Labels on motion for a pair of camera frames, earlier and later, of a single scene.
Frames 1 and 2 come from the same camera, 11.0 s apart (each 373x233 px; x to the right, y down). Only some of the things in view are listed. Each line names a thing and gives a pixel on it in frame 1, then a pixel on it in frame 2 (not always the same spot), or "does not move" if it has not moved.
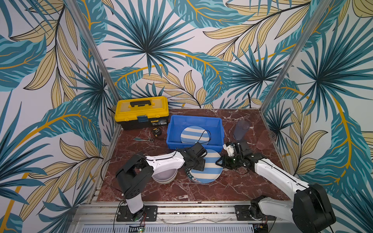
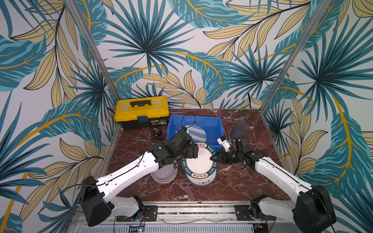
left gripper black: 196,158 → 189,149
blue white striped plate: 191,134 does not move
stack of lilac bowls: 165,176 does not move
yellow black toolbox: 140,112 does not move
